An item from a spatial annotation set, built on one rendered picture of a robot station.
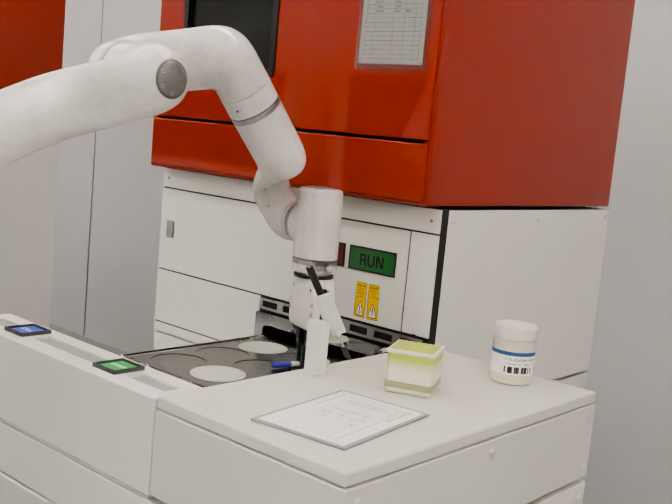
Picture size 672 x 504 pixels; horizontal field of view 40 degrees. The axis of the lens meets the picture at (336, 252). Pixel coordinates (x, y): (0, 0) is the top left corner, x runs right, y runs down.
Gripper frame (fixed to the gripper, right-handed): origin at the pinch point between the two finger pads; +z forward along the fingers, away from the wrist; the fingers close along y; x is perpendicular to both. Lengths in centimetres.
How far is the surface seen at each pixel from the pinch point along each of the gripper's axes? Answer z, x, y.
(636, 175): -36, -150, 62
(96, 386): -2.1, 45.0, -18.7
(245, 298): -3.5, -2.9, 35.1
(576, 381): 12, -79, 8
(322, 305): -15.3, 12.8, -26.6
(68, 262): 45, -48, 367
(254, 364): 2.4, 9.0, 3.3
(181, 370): 2.2, 24.1, 1.5
